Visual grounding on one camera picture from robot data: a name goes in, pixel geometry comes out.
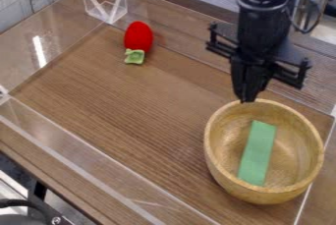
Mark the green flat stick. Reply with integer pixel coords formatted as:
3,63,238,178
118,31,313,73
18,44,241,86
237,120,277,186

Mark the clear acrylic tray wall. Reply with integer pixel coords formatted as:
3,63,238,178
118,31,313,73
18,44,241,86
0,87,218,225

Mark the black table leg frame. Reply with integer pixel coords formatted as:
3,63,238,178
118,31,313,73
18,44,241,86
0,181,75,225

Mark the clear acrylic corner bracket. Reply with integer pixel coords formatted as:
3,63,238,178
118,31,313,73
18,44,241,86
82,0,126,25

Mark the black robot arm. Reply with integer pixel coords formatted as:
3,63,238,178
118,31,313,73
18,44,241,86
206,0,310,102

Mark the brown wooden bowl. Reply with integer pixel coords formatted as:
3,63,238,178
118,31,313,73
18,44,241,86
203,99,323,205

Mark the red plush strawberry toy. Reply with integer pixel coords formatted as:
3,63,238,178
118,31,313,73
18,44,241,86
123,21,153,65

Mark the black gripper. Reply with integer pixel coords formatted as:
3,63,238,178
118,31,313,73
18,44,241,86
206,23,311,102

